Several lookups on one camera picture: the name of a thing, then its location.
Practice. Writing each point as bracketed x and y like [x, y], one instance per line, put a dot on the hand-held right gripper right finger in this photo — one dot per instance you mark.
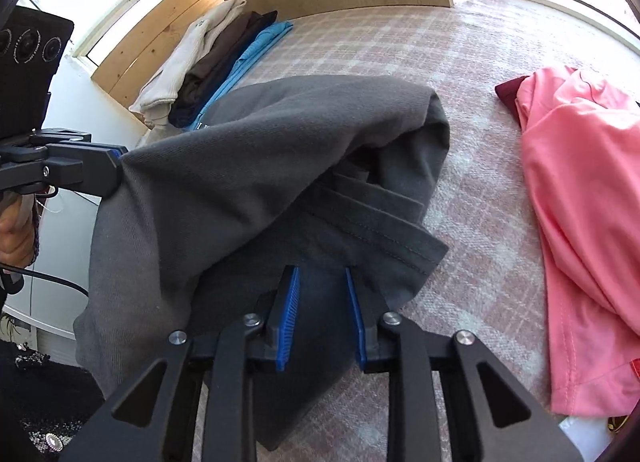
[356, 322]

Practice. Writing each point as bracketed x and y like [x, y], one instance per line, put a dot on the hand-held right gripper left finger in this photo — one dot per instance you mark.
[290, 322]

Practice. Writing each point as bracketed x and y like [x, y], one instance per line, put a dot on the pink t-shirt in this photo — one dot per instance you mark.
[575, 167]

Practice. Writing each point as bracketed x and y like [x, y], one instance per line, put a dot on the grey daisy print t-shirt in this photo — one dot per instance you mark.
[225, 167]

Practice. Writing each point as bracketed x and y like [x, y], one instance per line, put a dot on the beige knit cardigan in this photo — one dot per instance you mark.
[190, 57]

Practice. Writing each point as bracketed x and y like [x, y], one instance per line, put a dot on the dark red garment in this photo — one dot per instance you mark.
[507, 92]

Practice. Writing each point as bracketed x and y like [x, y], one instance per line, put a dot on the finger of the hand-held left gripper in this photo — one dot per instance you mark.
[75, 144]
[85, 174]

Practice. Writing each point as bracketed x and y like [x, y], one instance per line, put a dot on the pink plaid blanket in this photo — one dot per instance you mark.
[475, 242]

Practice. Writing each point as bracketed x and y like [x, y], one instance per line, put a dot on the navy folded garment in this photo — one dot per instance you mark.
[187, 114]

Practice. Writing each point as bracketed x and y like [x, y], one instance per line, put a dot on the pine plank panel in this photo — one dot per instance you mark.
[165, 27]

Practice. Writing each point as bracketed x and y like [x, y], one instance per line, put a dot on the person's left hand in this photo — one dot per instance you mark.
[15, 237]

